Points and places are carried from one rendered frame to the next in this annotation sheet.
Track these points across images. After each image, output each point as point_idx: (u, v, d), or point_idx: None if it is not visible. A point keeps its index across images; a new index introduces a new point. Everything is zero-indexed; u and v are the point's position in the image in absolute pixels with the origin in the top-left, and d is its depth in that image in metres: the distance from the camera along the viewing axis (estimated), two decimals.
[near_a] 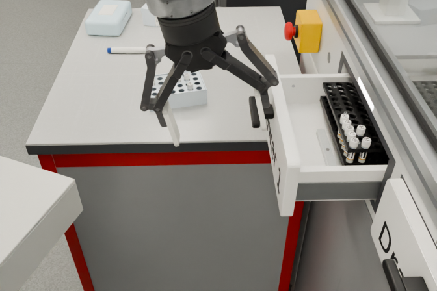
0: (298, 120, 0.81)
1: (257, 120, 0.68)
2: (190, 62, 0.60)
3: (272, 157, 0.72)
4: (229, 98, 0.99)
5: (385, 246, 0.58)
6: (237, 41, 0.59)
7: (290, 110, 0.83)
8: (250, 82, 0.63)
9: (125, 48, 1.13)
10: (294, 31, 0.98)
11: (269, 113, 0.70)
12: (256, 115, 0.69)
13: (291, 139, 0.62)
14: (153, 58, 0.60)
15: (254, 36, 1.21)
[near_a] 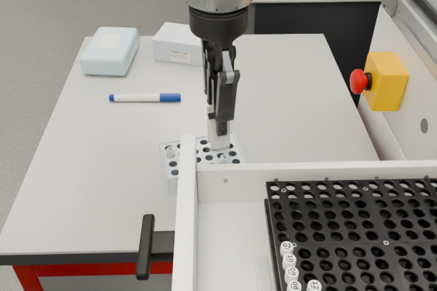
0: (231, 235, 0.54)
1: (144, 269, 0.41)
2: (203, 48, 0.61)
3: None
4: None
5: None
6: (223, 73, 0.58)
7: (222, 214, 0.56)
8: (212, 101, 0.64)
9: (132, 95, 0.87)
10: (367, 82, 0.71)
11: (167, 253, 0.43)
12: (144, 259, 0.42)
13: None
14: None
15: (297, 76, 0.95)
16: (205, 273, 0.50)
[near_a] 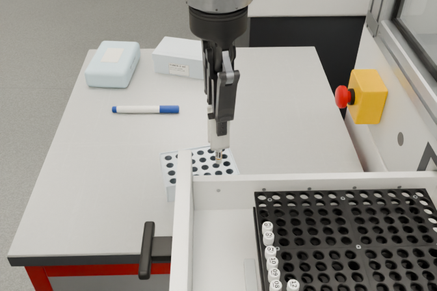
0: (223, 239, 0.60)
1: (145, 270, 0.47)
2: (203, 48, 0.61)
3: None
4: None
5: None
6: (223, 73, 0.58)
7: (215, 221, 0.62)
8: (212, 101, 0.64)
9: (133, 107, 0.93)
10: (350, 97, 0.78)
11: (166, 256, 0.49)
12: (145, 261, 0.48)
13: None
14: None
15: (289, 88, 1.01)
16: (199, 273, 0.56)
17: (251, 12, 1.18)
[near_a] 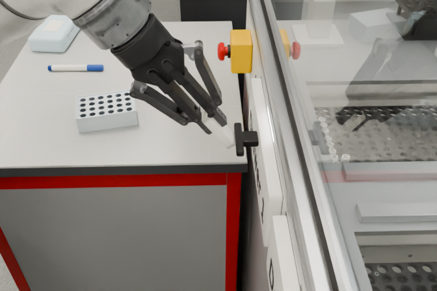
0: None
1: (242, 149, 0.68)
2: (157, 75, 0.61)
3: (257, 184, 0.72)
4: (162, 119, 0.98)
5: (272, 283, 0.57)
6: (193, 54, 0.61)
7: None
8: (200, 102, 0.65)
9: (66, 65, 1.13)
10: (227, 51, 0.97)
11: (253, 141, 0.70)
12: (240, 144, 0.69)
13: (274, 171, 0.62)
14: (136, 92, 0.63)
15: None
16: None
17: None
